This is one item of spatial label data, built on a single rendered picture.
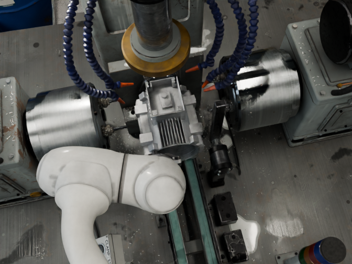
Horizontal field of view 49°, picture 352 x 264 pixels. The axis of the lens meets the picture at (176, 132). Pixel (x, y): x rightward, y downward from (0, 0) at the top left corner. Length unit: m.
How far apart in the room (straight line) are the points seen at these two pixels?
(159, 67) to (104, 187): 0.37
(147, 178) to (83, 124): 0.47
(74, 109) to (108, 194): 0.46
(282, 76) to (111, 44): 0.55
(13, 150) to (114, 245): 0.39
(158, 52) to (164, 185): 0.39
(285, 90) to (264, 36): 0.57
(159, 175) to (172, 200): 0.05
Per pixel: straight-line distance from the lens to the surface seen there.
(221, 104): 1.03
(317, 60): 1.26
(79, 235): 0.70
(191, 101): 1.22
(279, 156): 1.48
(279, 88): 1.20
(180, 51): 1.01
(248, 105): 1.18
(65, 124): 1.16
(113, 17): 1.22
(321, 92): 1.20
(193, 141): 1.15
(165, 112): 1.17
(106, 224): 1.41
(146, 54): 0.98
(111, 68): 1.23
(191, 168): 1.30
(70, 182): 0.74
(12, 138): 1.19
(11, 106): 1.24
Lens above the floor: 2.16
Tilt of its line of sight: 66 degrees down
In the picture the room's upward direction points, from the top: 4 degrees counter-clockwise
